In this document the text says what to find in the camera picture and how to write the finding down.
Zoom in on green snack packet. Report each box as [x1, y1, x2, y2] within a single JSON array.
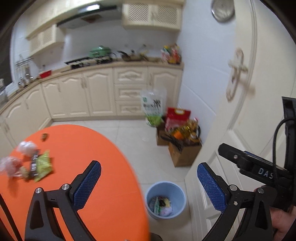
[[34, 150, 53, 182]]

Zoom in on clear plastic bag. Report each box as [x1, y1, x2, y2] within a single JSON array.
[[1, 156, 23, 178], [16, 141, 37, 157]]

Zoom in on black plastic bag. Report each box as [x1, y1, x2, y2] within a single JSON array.
[[29, 150, 39, 179]]

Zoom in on white yellow snack wrapper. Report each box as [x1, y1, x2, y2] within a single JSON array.
[[149, 196, 173, 217]]

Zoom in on light blue trash bin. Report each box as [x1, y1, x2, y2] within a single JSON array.
[[144, 181, 187, 220]]

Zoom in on cream lower kitchen cabinets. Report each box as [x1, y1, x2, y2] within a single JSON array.
[[1, 61, 184, 156]]

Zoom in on person's right hand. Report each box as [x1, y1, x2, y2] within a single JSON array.
[[253, 187, 296, 238]]

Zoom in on round orange table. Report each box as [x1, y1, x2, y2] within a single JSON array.
[[0, 124, 152, 241]]

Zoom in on cardboard box with groceries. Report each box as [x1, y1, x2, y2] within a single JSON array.
[[156, 118, 202, 167]]

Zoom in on small brown walnut shell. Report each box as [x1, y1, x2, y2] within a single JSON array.
[[41, 133, 49, 142]]

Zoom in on large brown crumpled lump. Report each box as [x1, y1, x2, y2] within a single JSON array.
[[19, 166, 30, 180]]

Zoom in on red gift box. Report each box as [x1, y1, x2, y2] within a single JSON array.
[[165, 108, 191, 132]]

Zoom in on white green rice bag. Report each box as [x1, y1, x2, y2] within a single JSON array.
[[140, 88, 167, 127]]

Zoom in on red rectangular tray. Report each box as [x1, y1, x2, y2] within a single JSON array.
[[39, 70, 52, 79]]

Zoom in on black gas stove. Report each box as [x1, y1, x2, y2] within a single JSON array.
[[65, 55, 113, 69]]

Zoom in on seasoning packets on counter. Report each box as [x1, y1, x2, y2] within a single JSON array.
[[161, 44, 182, 65]]

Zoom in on black wok pan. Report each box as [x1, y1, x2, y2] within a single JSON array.
[[118, 50, 148, 62]]

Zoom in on green electric cooking pot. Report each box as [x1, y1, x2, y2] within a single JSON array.
[[89, 46, 111, 58]]

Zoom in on hanging utensil rack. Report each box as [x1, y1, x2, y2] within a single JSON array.
[[15, 54, 34, 89]]

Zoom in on cream upper cabinet left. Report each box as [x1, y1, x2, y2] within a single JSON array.
[[26, 24, 66, 56]]

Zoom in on cream cabinet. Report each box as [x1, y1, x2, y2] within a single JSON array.
[[26, 24, 66, 56], [122, 1, 185, 32]]

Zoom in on cream upper cabinet right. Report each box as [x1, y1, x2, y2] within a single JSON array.
[[122, 1, 185, 32]]

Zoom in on black range hood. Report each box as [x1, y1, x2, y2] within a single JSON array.
[[57, 4, 122, 30]]

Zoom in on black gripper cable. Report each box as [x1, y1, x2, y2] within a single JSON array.
[[272, 116, 291, 180]]

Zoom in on cream door with handle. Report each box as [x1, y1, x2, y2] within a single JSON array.
[[185, 1, 295, 240]]

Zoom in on round silver wall clock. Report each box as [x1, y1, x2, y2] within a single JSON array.
[[211, 0, 235, 23]]

